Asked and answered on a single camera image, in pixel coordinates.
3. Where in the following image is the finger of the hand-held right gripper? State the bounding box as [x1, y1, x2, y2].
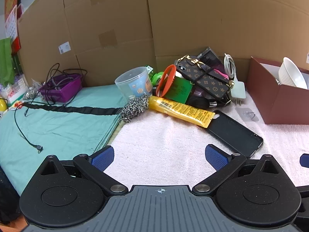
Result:
[296, 185, 309, 223]
[300, 153, 309, 169]

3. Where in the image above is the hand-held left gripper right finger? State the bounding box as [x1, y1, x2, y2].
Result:
[192, 144, 280, 196]

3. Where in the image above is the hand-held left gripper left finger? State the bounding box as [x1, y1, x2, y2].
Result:
[39, 146, 128, 196]

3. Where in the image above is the black phone case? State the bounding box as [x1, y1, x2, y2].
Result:
[206, 109, 264, 159]

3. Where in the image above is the yellow tube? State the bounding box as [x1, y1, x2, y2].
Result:
[148, 96, 216, 128]

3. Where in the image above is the maroon cardboard box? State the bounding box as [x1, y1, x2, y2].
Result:
[246, 56, 309, 125]

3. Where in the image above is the pale green charger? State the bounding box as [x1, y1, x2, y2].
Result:
[230, 78, 247, 107]

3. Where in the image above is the brown monogram phone case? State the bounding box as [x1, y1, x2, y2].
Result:
[175, 55, 236, 99]

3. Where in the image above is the teal cloth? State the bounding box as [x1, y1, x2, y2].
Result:
[0, 84, 128, 196]

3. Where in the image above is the clear adhesive hook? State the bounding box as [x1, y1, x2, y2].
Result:
[235, 107, 260, 122]

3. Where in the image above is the pale pink towel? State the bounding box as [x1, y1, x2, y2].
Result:
[107, 97, 309, 189]

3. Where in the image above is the steel wool scrubber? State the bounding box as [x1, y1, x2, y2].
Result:
[120, 94, 150, 124]

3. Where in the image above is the black fabric strip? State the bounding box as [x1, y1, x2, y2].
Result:
[23, 102, 122, 116]

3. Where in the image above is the black makeup brush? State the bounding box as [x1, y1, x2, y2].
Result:
[187, 94, 232, 109]

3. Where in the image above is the dark purple bottle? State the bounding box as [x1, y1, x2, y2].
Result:
[192, 86, 210, 97]

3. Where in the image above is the green box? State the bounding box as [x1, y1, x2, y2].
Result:
[166, 76, 194, 104]

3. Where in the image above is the clear plastic cup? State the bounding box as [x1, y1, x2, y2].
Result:
[115, 66, 154, 102]

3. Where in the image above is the purple plastic basket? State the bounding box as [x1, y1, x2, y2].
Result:
[39, 74, 84, 103]

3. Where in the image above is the white bowl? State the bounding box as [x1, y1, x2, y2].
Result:
[278, 57, 309, 90]

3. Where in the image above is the lime green round object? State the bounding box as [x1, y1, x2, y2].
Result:
[151, 72, 166, 87]

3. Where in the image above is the pile of silver clips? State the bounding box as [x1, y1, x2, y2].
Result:
[23, 81, 49, 101]

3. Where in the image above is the black box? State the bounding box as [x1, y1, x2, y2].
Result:
[197, 47, 226, 70]

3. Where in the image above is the dark cloth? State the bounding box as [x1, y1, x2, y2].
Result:
[0, 167, 22, 225]

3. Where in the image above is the white printed box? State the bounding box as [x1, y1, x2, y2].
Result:
[0, 75, 27, 105]

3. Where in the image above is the small white shipping label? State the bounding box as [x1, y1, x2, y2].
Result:
[58, 42, 71, 54]

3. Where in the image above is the brown cardboard sheet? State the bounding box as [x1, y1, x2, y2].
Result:
[17, 0, 157, 87]

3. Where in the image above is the green bag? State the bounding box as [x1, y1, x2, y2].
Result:
[0, 37, 15, 86]

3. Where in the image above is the large cardboard box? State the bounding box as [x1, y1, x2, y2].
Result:
[145, 0, 309, 78]

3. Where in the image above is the black cable with plug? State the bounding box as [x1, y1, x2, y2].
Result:
[14, 101, 44, 154]

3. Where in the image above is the purple basket with cables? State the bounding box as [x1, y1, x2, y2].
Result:
[45, 63, 88, 102]

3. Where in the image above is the white coiled cable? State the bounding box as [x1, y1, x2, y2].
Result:
[223, 53, 238, 81]

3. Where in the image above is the red wall calendar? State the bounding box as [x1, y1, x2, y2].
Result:
[3, 0, 25, 52]

